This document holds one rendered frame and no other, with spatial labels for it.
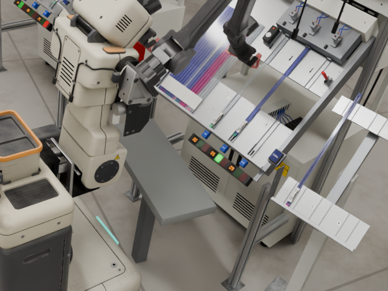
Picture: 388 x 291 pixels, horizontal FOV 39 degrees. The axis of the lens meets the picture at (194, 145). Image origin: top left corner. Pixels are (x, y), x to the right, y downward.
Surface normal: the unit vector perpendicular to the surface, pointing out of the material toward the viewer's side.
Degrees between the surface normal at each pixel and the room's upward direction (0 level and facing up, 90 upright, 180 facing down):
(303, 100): 0
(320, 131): 0
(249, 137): 43
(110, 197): 0
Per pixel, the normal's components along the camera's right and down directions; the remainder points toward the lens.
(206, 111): -0.34, -0.36
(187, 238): 0.19, -0.78
